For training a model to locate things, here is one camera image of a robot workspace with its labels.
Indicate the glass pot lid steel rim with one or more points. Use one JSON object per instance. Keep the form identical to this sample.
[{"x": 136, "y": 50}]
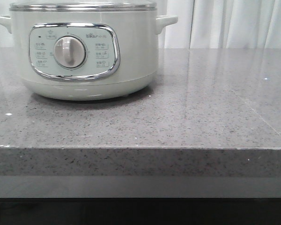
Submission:
[{"x": 82, "y": 5}]

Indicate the grey pot control knob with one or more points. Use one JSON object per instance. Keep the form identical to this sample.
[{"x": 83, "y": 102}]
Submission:
[{"x": 69, "y": 52}]

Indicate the pale green electric cooking pot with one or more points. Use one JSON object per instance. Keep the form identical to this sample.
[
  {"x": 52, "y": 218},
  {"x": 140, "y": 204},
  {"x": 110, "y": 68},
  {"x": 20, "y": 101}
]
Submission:
[{"x": 107, "y": 72}]

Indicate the white curtain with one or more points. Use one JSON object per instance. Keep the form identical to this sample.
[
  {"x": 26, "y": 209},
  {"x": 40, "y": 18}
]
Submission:
[{"x": 186, "y": 24}]

